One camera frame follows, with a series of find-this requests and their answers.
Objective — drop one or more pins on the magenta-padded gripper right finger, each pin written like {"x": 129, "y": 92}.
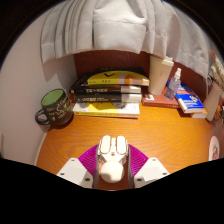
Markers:
{"x": 150, "y": 170}

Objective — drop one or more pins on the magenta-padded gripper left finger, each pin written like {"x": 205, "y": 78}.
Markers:
{"x": 75, "y": 171}

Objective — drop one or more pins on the white computer mouse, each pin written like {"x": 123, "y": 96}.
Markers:
{"x": 112, "y": 156}

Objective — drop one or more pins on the dark mug with green inside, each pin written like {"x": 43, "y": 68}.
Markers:
{"x": 56, "y": 108}

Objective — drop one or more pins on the red book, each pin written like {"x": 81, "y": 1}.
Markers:
{"x": 156, "y": 101}

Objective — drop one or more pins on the orange book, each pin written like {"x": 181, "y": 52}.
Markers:
{"x": 200, "y": 115}

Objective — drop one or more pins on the clear spray bottle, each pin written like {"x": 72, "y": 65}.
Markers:
{"x": 172, "y": 86}

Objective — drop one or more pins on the white ceramic vase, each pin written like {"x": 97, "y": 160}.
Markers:
{"x": 213, "y": 100}

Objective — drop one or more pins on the cream tumbler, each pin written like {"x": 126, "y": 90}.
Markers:
{"x": 159, "y": 75}

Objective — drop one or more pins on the yellow and black book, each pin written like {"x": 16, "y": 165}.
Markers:
{"x": 116, "y": 78}

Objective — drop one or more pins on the white pleated curtain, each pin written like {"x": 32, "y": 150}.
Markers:
{"x": 116, "y": 23}

